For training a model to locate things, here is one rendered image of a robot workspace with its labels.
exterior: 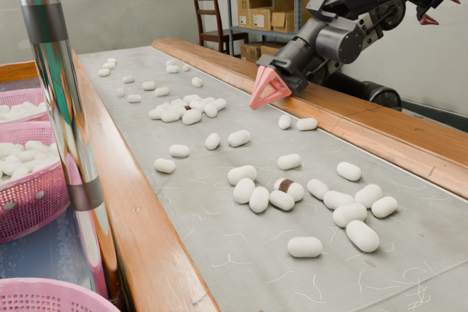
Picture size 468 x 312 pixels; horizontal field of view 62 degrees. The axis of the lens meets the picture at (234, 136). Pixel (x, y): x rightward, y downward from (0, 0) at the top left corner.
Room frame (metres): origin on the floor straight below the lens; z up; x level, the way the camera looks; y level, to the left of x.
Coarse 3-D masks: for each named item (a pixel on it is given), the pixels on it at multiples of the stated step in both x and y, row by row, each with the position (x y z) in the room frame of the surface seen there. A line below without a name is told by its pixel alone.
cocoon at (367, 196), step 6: (366, 186) 0.37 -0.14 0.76; (372, 186) 0.37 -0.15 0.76; (360, 192) 0.36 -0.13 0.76; (366, 192) 0.36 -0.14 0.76; (372, 192) 0.36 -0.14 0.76; (378, 192) 0.36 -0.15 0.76; (354, 198) 0.36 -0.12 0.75; (360, 198) 0.35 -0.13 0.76; (366, 198) 0.35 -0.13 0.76; (372, 198) 0.35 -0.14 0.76; (378, 198) 0.36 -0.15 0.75; (366, 204) 0.35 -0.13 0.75; (372, 204) 0.35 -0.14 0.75
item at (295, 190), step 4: (280, 180) 0.39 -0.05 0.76; (276, 184) 0.39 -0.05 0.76; (292, 184) 0.38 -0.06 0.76; (296, 184) 0.38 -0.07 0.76; (276, 188) 0.39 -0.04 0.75; (288, 188) 0.38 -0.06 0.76; (292, 188) 0.38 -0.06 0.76; (296, 188) 0.38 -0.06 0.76; (300, 188) 0.38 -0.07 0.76; (288, 192) 0.38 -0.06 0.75; (292, 192) 0.37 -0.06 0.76; (296, 192) 0.37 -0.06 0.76; (300, 192) 0.37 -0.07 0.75; (292, 196) 0.37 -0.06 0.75; (296, 196) 0.37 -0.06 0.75; (300, 196) 0.37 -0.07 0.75; (296, 200) 0.37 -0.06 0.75
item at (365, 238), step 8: (352, 224) 0.30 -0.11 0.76; (360, 224) 0.30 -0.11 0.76; (352, 232) 0.30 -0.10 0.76; (360, 232) 0.29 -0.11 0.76; (368, 232) 0.29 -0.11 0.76; (352, 240) 0.29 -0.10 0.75; (360, 240) 0.29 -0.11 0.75; (368, 240) 0.28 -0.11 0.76; (376, 240) 0.28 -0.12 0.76; (360, 248) 0.29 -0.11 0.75; (368, 248) 0.28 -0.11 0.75; (376, 248) 0.28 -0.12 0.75
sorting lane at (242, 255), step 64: (128, 64) 1.30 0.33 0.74; (128, 128) 0.67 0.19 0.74; (192, 128) 0.64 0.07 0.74; (256, 128) 0.62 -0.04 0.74; (192, 192) 0.42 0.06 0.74; (384, 192) 0.39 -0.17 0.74; (448, 192) 0.38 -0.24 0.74; (192, 256) 0.30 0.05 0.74; (256, 256) 0.29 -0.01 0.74; (320, 256) 0.28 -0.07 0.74; (384, 256) 0.28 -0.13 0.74; (448, 256) 0.27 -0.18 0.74
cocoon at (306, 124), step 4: (300, 120) 0.60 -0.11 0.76; (304, 120) 0.59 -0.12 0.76; (308, 120) 0.59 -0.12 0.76; (312, 120) 0.59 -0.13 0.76; (316, 120) 0.60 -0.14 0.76; (300, 124) 0.59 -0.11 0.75; (304, 124) 0.59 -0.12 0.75; (308, 124) 0.59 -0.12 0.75; (312, 124) 0.59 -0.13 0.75; (316, 124) 0.59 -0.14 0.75; (300, 128) 0.59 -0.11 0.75; (304, 128) 0.59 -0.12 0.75; (308, 128) 0.59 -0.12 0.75; (312, 128) 0.59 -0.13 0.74
